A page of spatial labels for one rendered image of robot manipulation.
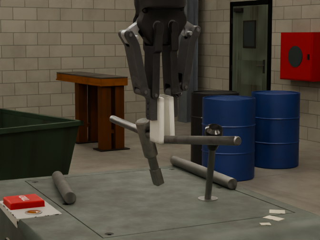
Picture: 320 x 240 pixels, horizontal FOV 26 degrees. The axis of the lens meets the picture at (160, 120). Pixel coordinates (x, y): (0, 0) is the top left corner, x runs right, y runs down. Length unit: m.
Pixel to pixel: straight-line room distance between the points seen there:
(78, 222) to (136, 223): 0.09
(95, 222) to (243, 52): 10.63
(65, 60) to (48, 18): 0.74
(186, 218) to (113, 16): 10.92
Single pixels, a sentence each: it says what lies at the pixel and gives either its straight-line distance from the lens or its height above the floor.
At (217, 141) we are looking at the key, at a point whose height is 1.41.
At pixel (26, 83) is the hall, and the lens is 11.42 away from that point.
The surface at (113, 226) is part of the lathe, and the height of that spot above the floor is 1.26.
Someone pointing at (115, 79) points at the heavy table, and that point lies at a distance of 9.35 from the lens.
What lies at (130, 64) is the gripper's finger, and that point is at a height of 1.51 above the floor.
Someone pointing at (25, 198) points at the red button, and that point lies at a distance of 1.24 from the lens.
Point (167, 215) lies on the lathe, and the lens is 1.16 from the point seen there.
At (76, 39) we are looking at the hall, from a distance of 11.72.
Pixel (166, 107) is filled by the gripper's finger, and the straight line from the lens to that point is 1.03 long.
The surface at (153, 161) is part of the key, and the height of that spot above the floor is 1.35.
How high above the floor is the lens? 1.55
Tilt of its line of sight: 7 degrees down
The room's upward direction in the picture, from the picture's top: straight up
